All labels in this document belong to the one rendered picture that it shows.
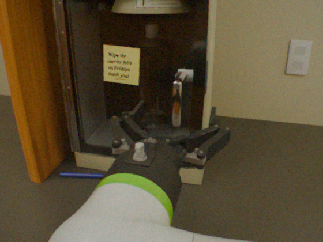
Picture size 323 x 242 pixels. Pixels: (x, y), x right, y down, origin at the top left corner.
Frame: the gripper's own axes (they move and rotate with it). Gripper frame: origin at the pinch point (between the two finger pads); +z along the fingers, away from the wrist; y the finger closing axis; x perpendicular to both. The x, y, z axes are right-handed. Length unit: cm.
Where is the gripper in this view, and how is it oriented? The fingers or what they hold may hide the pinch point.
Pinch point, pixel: (176, 112)
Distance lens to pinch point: 55.5
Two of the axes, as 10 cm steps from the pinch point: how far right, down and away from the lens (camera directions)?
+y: -9.7, -1.0, 2.1
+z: 2.3, -4.1, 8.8
